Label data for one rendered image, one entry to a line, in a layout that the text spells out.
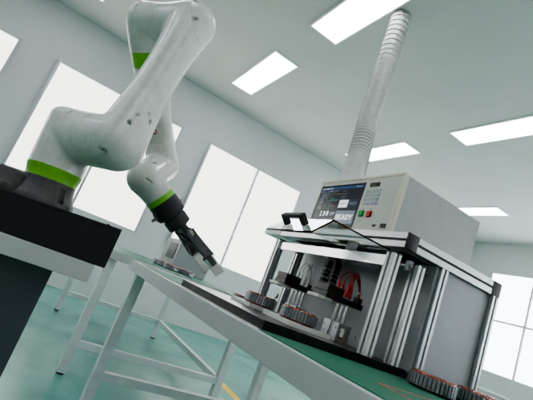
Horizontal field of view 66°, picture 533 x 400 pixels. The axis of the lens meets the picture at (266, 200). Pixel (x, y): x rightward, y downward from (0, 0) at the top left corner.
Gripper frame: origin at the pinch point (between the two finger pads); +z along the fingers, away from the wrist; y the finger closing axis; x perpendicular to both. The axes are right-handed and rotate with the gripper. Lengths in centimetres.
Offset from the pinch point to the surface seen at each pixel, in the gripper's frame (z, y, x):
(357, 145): 33, -94, 158
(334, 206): 12, 6, 49
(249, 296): 16.6, 1.3, 4.6
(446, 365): 55, 45, 28
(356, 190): 9, 15, 54
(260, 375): 100, -90, 7
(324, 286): 19.9, 25.6, 18.2
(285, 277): 19.9, 3.3, 18.5
